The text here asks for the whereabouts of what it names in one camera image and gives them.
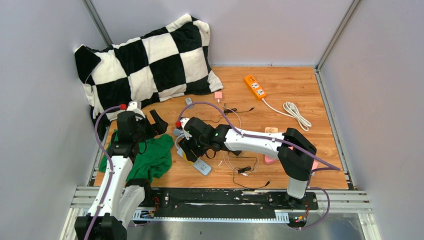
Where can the pink usb charger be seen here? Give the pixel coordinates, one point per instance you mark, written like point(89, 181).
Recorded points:
point(218, 96)

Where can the pink cube socket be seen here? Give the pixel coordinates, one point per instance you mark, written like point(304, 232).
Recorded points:
point(315, 165)

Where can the beige cube socket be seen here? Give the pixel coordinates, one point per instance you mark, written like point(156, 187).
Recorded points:
point(271, 130)

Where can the light blue power strip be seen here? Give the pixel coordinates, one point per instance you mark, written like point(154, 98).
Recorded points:
point(199, 165)

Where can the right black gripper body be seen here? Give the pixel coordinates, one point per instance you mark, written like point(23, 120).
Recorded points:
point(198, 147)

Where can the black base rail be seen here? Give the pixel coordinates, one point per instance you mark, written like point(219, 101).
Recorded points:
point(225, 205)

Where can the grey blue small charger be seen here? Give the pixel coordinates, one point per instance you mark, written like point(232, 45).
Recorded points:
point(188, 101)

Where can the black adapter with thin cable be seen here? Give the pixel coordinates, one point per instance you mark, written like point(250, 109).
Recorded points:
point(227, 111)

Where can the orange power strip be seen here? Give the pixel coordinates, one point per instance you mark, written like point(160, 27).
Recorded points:
point(254, 87)

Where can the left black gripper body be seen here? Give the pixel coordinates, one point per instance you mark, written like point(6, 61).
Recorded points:
point(148, 130)

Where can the pink power strip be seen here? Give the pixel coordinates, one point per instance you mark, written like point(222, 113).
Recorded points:
point(270, 160)

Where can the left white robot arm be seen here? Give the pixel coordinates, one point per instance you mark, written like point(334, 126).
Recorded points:
point(113, 208)

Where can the black white checkered pillow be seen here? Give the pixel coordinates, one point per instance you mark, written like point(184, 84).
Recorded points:
point(166, 63)

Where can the black tp-link power adapter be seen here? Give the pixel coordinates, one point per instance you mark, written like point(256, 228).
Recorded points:
point(244, 171)

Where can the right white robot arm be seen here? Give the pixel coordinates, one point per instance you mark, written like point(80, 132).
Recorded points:
point(295, 153)

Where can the green cloth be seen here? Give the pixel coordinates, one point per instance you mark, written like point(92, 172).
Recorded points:
point(155, 160)

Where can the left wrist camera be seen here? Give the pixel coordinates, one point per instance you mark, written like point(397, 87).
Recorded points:
point(136, 107)

